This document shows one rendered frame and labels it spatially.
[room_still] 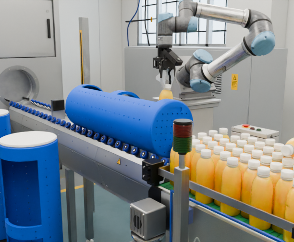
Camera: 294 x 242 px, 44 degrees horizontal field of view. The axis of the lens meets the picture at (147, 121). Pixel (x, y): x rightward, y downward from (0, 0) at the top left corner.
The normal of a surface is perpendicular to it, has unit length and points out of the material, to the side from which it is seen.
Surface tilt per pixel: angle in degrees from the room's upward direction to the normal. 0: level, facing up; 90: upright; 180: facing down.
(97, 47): 90
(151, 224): 90
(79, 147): 70
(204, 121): 90
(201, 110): 90
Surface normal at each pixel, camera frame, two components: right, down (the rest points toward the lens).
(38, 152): 0.56, 0.18
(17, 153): -0.05, 0.22
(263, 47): 0.04, 0.76
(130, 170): -0.73, -0.20
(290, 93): -0.83, 0.12
